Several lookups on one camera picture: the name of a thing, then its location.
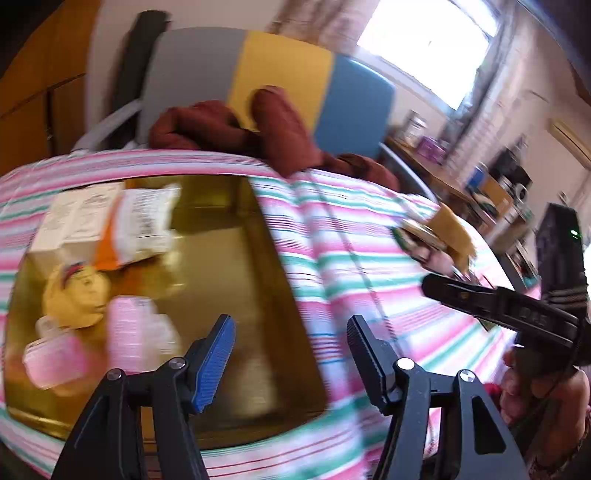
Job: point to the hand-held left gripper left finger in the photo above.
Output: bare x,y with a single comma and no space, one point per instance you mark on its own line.
214,364

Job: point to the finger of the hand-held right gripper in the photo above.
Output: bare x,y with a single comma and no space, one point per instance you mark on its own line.
457,295

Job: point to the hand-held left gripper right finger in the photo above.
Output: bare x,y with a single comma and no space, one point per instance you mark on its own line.
369,364

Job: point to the brown paper packet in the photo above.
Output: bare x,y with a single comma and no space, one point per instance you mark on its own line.
455,230

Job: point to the green-edged biscuit packet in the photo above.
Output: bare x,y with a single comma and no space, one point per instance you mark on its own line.
420,237

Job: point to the pink packet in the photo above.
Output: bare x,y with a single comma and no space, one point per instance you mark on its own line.
134,327

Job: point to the gold tin tray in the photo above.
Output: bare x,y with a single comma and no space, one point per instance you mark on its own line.
240,277

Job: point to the yellow round packet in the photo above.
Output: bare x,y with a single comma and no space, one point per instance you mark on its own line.
76,295

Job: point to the pink jar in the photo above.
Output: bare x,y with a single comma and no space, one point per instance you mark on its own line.
55,360

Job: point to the orange white snack packet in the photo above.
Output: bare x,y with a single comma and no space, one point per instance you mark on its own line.
138,221

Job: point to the beige carton box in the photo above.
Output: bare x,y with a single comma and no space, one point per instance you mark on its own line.
74,217

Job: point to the person's right forearm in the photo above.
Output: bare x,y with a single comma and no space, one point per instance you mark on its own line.
563,454

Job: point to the person's right hand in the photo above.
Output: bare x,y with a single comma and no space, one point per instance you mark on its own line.
512,397

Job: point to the striped tablecloth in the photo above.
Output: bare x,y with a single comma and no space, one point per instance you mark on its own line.
369,258

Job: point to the wooden side table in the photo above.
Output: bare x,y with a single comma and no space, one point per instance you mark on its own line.
443,175

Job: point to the white air conditioner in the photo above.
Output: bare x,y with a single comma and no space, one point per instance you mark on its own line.
570,134

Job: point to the purple box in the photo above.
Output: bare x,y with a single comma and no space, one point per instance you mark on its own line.
434,148

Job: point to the white box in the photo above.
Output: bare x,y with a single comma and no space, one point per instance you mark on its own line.
413,129

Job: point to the rust brown padded jacket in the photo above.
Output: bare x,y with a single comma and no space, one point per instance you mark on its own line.
277,129

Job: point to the window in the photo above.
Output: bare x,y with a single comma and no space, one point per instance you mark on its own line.
425,46

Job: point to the grey yellow blue chair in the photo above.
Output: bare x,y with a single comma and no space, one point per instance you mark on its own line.
281,69

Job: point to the patterned curtain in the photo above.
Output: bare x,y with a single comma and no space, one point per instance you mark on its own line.
323,18

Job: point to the wooden wardrobe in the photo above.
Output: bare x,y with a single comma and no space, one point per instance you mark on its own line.
27,106

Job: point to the black rolled mat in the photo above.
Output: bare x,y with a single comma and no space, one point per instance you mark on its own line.
138,50

